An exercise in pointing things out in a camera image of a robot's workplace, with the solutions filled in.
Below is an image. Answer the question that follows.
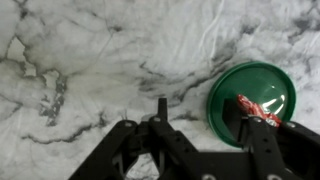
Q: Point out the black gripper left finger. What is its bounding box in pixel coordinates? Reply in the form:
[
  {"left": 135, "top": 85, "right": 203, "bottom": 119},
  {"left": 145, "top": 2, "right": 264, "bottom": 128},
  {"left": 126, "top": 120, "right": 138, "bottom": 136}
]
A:
[{"left": 68, "top": 97, "right": 202, "bottom": 180}]

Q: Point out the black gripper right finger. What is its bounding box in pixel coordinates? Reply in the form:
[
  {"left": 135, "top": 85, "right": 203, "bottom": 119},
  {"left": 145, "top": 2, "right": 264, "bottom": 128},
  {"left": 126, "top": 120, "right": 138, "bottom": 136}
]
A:
[{"left": 221, "top": 98, "right": 320, "bottom": 180}]

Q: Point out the red candy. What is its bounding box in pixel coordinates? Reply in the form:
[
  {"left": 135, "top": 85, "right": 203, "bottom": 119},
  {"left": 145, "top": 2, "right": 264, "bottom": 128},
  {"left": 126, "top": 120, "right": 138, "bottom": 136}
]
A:
[{"left": 236, "top": 93, "right": 283, "bottom": 129}]

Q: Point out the green round lid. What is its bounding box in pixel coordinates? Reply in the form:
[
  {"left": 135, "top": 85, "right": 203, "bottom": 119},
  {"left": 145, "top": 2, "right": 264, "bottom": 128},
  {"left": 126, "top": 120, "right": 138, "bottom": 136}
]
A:
[{"left": 205, "top": 60, "right": 297, "bottom": 150}]

